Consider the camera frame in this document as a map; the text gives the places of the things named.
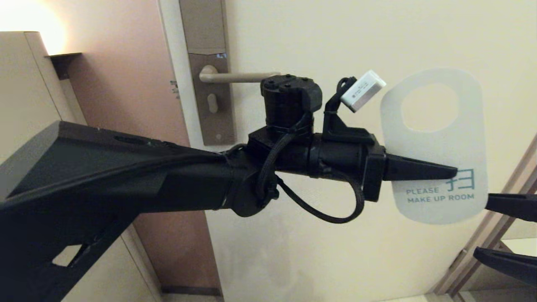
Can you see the blue do-not-disturb door sign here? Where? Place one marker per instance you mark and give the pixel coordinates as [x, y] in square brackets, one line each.
[432, 147]

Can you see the black left camera bracket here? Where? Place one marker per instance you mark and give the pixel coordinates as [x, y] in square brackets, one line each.
[340, 126]

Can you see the dark baseboard strip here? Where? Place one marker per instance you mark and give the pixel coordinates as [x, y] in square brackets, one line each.
[188, 290]

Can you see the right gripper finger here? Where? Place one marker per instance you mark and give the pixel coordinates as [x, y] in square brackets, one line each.
[507, 262]
[512, 205]

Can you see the white door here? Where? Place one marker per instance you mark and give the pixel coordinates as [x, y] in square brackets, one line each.
[335, 42]

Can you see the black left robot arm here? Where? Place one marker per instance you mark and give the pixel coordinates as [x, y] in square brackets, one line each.
[105, 176]

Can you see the brown frame hinge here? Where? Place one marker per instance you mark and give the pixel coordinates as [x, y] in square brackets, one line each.
[458, 259]

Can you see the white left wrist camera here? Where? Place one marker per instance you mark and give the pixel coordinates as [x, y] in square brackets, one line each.
[363, 90]

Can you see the brown closet door frame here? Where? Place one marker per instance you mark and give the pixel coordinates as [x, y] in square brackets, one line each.
[474, 251]

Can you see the small metal latch plate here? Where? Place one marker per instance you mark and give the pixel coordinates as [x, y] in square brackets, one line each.
[174, 89]

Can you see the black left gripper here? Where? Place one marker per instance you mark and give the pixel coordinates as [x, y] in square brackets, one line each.
[344, 159]

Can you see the brown door lock plate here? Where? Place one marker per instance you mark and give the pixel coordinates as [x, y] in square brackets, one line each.
[203, 25]

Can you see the dark wall lamp bracket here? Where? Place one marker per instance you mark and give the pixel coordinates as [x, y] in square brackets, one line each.
[65, 61]

